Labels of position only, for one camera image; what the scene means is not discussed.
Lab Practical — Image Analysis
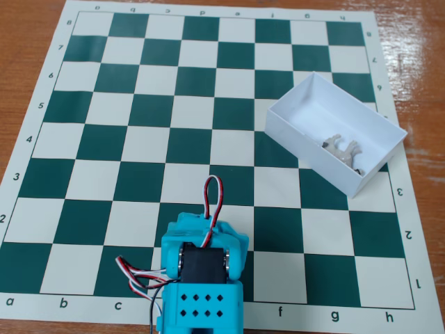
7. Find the green and cream chessboard mat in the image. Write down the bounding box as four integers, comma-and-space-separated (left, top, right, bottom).
0, 0, 428, 331

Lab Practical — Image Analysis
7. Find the small grey toy horse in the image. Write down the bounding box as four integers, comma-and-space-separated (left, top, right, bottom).
320, 134, 366, 176

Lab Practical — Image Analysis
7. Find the white open cardboard box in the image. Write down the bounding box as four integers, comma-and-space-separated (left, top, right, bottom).
264, 70, 408, 199

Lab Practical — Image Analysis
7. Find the red white black looped cable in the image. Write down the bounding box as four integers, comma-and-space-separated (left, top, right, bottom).
202, 175, 223, 248

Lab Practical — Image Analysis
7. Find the red white black cable bundle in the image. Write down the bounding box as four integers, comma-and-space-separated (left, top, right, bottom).
115, 255, 168, 334

